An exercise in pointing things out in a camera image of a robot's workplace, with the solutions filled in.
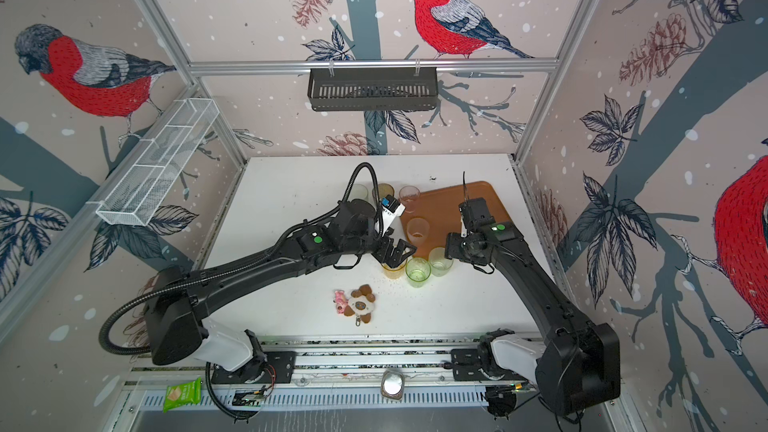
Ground tall pale green glass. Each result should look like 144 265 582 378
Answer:
348 184 369 201

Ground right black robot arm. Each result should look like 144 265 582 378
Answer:
446 198 621 417

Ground black corrugated cable hose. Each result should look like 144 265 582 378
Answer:
98 269 205 356

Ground brown flower plush keychain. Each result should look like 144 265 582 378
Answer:
342 284 376 326

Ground tall brown textured glass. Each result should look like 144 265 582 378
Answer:
374 183 395 204

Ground black hanging wire basket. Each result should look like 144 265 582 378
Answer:
307 67 439 112

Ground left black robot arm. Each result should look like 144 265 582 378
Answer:
145 197 417 371

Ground silver round knob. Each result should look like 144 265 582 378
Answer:
380 369 405 401

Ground brown plastic tray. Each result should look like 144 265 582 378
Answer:
400 181 511 259

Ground bright green clear glass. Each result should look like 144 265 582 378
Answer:
405 257 431 288

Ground pale green textured glass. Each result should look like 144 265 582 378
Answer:
428 247 454 277

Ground yellow clear glass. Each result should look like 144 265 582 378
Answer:
381 260 407 280

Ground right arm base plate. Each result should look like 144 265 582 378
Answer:
450 349 512 382

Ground pink ribbed clear glass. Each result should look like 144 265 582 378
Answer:
398 185 421 214

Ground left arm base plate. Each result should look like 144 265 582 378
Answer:
210 351 297 385

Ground green snack packet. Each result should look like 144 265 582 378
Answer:
163 378 202 413

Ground white mesh wall shelf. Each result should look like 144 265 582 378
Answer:
96 98 219 226

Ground pink textured glass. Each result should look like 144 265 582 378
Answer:
405 217 430 247

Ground pink small toy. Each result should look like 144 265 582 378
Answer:
334 290 349 315

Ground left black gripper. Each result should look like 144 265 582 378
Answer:
342 223 420 267

